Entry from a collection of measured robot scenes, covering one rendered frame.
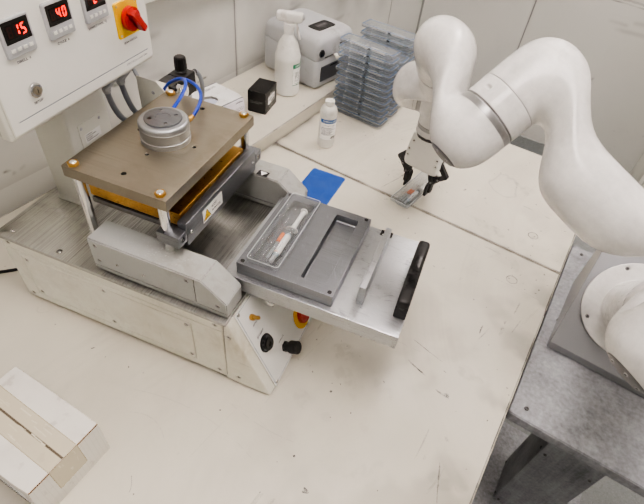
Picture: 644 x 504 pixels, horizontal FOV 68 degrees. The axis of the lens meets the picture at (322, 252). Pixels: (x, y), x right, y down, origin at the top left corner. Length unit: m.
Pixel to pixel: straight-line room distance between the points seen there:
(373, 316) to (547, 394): 0.44
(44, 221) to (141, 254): 0.27
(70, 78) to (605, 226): 0.78
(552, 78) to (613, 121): 2.36
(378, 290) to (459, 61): 0.37
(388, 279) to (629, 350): 0.35
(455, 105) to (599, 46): 2.27
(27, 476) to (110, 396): 0.19
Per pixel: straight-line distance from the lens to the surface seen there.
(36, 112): 0.82
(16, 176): 1.36
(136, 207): 0.82
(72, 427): 0.84
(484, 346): 1.07
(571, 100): 0.74
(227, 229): 0.92
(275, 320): 0.89
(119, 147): 0.83
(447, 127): 0.73
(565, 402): 1.07
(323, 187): 1.32
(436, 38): 0.82
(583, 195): 0.71
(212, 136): 0.84
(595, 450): 1.05
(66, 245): 0.95
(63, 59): 0.84
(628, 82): 3.03
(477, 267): 1.21
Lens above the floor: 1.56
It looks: 45 degrees down
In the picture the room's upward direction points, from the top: 8 degrees clockwise
